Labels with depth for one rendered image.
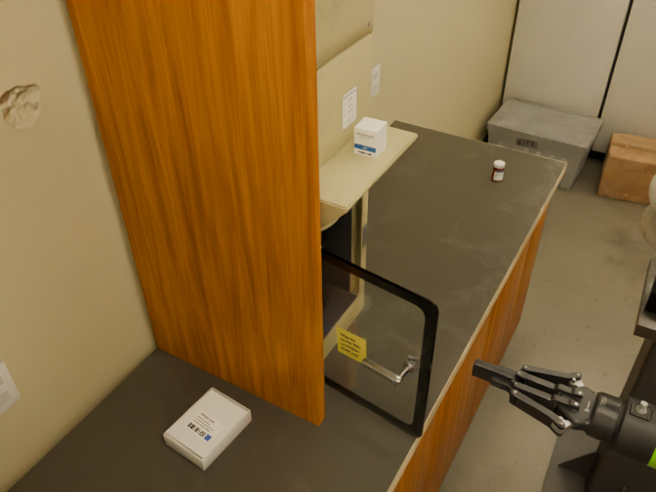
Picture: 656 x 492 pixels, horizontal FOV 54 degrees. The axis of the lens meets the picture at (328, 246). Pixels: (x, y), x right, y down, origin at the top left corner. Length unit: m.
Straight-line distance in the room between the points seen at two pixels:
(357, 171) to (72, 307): 0.69
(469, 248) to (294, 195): 1.01
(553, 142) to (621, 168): 0.41
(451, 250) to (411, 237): 0.13
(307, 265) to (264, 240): 0.10
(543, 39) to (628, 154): 0.86
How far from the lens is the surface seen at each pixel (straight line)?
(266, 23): 0.98
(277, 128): 1.04
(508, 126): 4.06
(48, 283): 1.43
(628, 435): 1.11
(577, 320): 3.26
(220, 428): 1.49
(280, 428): 1.52
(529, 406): 1.12
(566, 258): 3.61
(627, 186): 4.12
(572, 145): 3.98
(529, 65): 4.34
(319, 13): 1.15
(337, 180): 1.23
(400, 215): 2.12
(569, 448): 2.75
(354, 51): 1.30
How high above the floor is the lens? 2.18
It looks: 39 degrees down
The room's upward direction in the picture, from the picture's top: 1 degrees counter-clockwise
